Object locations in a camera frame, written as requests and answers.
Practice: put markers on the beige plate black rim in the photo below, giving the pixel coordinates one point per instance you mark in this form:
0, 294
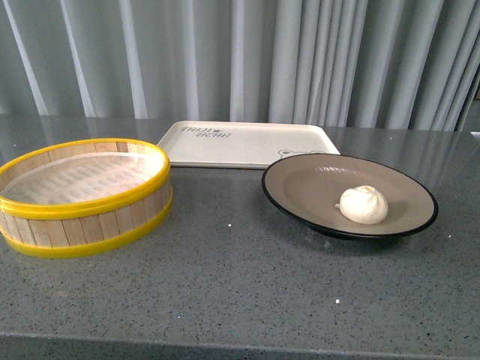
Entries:
307, 187

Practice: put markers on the white steamed bun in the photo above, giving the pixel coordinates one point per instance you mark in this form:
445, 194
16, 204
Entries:
363, 205

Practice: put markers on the cream bear print tray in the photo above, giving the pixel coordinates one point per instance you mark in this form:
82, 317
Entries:
241, 145

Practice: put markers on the yellow rimmed bamboo steamer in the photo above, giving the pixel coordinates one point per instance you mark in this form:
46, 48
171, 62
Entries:
84, 197

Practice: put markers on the grey pleated curtain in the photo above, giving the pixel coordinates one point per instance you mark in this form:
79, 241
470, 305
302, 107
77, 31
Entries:
365, 64

